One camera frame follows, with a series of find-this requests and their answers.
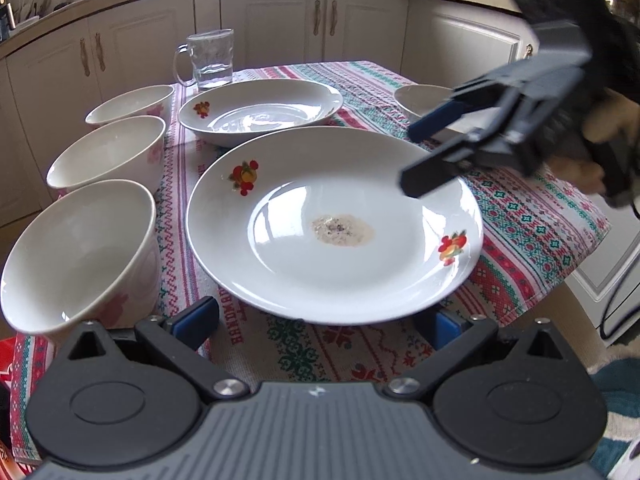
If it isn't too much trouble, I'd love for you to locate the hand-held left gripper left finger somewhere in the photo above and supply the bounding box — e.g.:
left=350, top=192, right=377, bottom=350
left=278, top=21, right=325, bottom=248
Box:
left=60, top=296, right=249, bottom=404

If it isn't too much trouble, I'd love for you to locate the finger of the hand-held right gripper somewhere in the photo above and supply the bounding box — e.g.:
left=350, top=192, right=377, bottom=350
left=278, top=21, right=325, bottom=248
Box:
left=407, top=72, right=531, bottom=143
left=399, top=129, right=526, bottom=200

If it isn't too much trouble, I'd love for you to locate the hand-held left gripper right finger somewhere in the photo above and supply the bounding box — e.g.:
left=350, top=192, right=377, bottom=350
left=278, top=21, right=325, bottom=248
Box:
left=382, top=310, right=568, bottom=403

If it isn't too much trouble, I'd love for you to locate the white bowl pink flower print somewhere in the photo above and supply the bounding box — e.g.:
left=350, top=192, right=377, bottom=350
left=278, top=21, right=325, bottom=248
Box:
left=394, top=85, right=468, bottom=133
left=0, top=180, right=162, bottom=336
left=85, top=84, right=175, bottom=128
left=46, top=115, right=167, bottom=196

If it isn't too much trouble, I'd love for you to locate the large white fruit-print plate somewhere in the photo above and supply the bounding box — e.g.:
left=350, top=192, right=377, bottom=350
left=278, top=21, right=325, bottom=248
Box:
left=185, top=126, right=485, bottom=325

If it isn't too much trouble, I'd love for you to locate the white fruit-print deep plate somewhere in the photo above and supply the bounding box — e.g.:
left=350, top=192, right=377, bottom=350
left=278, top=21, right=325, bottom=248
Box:
left=178, top=78, right=343, bottom=148

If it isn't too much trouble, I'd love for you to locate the person's right hand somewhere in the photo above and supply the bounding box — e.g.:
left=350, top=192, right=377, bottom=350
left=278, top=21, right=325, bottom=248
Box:
left=549, top=96, right=640, bottom=193

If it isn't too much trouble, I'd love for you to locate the red green patterned tablecloth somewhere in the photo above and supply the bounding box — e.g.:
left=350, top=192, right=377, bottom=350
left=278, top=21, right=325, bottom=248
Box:
left=10, top=60, right=612, bottom=463

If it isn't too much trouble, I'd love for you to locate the teal patterned cloth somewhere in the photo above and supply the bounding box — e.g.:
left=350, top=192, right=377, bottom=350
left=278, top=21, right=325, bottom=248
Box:
left=587, top=355, right=640, bottom=480

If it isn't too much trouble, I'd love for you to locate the red printed box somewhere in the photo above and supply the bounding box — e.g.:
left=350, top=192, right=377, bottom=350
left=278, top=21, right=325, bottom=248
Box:
left=0, top=337, right=26, bottom=480

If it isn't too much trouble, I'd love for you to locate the clear glass mug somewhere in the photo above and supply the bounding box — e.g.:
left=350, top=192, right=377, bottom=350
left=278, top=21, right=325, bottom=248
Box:
left=173, top=29, right=235, bottom=92

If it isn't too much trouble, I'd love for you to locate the black kitchen appliance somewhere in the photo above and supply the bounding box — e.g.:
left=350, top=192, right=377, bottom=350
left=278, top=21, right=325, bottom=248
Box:
left=0, top=0, right=17, bottom=42

